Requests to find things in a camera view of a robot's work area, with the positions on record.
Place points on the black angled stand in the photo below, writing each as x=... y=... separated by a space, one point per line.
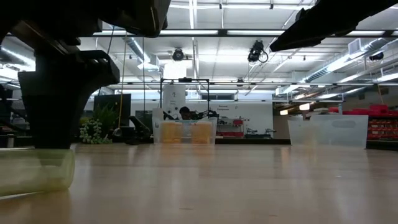
x=138 y=129

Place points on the red white machine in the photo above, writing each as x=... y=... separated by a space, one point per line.
x=237 y=123

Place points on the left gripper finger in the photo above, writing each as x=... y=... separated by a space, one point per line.
x=56 y=102

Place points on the person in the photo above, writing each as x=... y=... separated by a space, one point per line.
x=185 y=112

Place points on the black hanging camera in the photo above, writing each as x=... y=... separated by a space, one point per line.
x=255 y=51

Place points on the black screen panel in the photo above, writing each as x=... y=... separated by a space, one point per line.
x=112 y=101

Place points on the wide orange pill bottle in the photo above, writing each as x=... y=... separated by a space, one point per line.
x=201 y=133
x=171 y=133

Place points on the green potted plant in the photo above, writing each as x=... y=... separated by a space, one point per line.
x=93 y=133

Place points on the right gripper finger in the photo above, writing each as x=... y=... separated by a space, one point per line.
x=298 y=34

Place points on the clear plastic bin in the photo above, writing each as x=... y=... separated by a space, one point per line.
x=339 y=133
x=186 y=138

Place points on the red parts shelf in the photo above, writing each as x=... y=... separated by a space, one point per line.
x=382 y=127

